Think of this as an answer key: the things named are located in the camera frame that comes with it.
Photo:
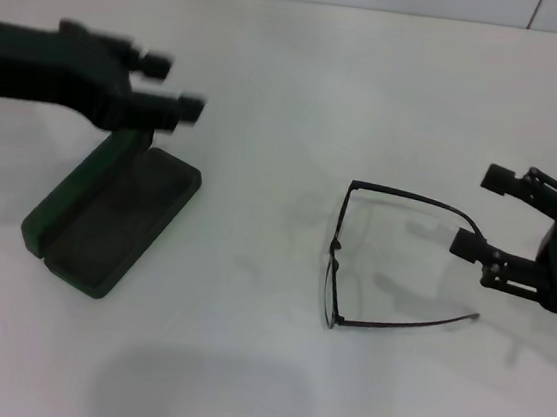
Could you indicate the green glasses case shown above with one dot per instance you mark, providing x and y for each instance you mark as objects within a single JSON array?
[{"x": 105, "y": 229}]

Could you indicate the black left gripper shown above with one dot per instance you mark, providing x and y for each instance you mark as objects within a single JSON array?
[{"x": 48, "y": 66}]

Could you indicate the black glasses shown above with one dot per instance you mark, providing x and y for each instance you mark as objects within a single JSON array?
[{"x": 401, "y": 193}]

